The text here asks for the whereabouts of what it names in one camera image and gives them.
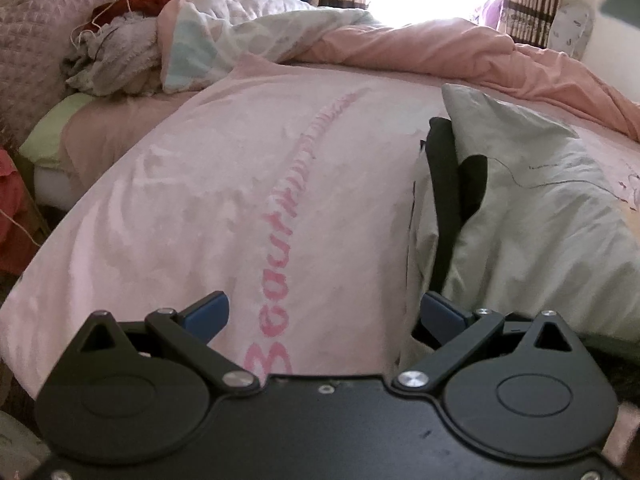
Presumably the grey knitted garment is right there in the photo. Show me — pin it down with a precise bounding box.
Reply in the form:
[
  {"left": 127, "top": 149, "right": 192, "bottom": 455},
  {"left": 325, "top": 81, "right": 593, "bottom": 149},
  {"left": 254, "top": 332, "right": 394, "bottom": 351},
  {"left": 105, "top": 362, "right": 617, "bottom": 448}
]
[{"left": 61, "top": 12, "right": 162, "bottom": 98}]

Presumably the green pillow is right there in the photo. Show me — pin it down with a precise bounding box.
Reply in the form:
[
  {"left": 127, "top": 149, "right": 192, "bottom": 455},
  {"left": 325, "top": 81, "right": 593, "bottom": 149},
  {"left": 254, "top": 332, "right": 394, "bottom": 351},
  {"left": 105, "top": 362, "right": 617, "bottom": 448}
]
[{"left": 18, "top": 93, "right": 96, "bottom": 170}]

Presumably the salmon pink duvet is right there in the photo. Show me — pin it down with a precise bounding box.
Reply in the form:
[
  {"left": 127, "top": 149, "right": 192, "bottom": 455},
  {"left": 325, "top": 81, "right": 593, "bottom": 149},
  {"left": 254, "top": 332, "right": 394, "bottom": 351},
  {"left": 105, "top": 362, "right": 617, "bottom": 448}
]
[{"left": 293, "top": 18, "right": 639, "bottom": 141}]

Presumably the pink printed bed sheet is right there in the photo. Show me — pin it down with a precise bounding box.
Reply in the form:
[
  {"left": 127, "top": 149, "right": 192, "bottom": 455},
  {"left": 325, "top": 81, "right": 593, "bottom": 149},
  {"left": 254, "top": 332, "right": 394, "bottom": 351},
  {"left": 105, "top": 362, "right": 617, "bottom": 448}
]
[{"left": 0, "top": 54, "right": 640, "bottom": 466}]

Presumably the mauve quilted headboard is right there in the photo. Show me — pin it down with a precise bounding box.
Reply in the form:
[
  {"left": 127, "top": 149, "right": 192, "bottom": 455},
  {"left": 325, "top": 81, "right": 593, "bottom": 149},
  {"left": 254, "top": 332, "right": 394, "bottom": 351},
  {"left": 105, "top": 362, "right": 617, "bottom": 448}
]
[{"left": 1, "top": 0, "right": 111, "bottom": 148}]

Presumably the grey and black shirt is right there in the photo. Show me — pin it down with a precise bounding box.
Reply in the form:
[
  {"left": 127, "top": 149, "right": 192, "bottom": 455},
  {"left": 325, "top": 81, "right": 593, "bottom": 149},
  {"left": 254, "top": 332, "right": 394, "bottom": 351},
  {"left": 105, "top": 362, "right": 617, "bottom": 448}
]
[{"left": 394, "top": 84, "right": 639, "bottom": 373}]

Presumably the red cloth beside bed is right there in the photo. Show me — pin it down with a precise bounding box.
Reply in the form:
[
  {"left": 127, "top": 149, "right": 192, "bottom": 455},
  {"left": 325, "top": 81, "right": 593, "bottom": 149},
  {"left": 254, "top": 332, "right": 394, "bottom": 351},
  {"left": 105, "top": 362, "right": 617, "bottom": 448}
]
[{"left": 0, "top": 150, "right": 44, "bottom": 276}]

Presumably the red garment at headboard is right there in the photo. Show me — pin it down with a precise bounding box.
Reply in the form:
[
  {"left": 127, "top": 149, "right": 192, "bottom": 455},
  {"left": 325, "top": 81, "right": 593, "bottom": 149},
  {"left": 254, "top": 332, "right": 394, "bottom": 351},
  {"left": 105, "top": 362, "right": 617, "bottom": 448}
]
[{"left": 82, "top": 0, "right": 171, "bottom": 32}]

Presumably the white pastel patterned quilt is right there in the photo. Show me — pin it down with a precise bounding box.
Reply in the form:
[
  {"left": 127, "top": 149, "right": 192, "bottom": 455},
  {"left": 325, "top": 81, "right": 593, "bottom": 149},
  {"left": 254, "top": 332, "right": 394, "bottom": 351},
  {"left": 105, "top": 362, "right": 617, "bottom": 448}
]
[{"left": 157, "top": 0, "right": 375, "bottom": 93}]

